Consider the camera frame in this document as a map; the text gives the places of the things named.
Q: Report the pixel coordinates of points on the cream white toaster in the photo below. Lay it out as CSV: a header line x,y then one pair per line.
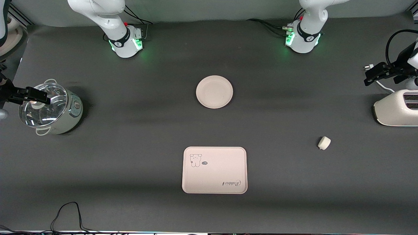
x,y
392,111

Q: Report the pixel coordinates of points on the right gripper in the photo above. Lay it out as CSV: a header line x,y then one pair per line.
x,y
7,90

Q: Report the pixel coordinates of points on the beige rectangular printed tray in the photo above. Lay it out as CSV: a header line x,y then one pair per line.
x,y
215,176

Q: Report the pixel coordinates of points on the round beige plate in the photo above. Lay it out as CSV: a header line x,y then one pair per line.
x,y
214,92

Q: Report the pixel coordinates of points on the aluminium frame rail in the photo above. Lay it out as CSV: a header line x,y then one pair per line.
x,y
19,16

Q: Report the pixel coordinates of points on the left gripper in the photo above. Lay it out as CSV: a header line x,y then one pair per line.
x,y
399,67

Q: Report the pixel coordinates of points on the beige round stand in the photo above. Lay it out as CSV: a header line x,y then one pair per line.
x,y
13,36

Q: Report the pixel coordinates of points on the small white bun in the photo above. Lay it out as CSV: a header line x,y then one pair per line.
x,y
324,143

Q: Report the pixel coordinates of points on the glass pot lid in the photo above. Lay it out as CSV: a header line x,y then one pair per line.
x,y
49,114

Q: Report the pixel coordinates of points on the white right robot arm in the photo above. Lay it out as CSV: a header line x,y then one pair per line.
x,y
107,19

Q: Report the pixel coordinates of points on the pale green electric pot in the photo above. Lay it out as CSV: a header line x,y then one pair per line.
x,y
73,112

